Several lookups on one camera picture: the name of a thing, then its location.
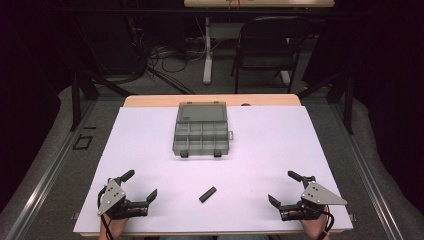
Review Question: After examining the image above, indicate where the small black bar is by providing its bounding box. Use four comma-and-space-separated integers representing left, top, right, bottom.
198, 186, 218, 204

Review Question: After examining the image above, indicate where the black folding chair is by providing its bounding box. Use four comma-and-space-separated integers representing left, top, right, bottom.
231, 15, 313, 95

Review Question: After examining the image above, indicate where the aluminium floor rail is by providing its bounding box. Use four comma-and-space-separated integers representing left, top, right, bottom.
4, 99, 98, 240
328, 102, 406, 240

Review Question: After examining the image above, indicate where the bundle of floor cables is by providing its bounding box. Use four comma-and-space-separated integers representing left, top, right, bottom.
131, 19, 208, 96

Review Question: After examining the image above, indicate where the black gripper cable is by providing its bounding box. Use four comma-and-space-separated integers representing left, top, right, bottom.
318, 205, 336, 240
96, 185, 115, 240

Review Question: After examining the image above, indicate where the wooden table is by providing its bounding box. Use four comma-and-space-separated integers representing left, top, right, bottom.
79, 93, 346, 238

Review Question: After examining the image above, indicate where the black metal stand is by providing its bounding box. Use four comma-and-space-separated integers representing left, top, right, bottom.
296, 68, 355, 136
68, 68, 136, 132

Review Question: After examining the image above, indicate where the person's left hand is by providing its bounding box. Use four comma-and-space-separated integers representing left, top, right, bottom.
100, 207, 149, 231

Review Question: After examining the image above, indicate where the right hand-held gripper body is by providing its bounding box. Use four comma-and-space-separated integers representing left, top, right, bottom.
279, 175, 348, 222

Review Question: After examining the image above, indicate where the person's right hand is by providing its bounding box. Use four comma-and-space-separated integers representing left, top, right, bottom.
287, 209, 330, 233

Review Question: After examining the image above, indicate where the white table board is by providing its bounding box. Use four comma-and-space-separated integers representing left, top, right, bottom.
72, 105, 355, 235

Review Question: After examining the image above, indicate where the grey plastic compartment box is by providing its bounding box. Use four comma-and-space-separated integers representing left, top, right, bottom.
172, 101, 235, 159

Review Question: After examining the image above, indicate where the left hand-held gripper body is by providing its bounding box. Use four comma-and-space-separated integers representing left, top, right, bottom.
97, 178, 150, 221

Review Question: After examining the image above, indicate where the white-legged desk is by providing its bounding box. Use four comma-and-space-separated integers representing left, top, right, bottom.
183, 0, 336, 86

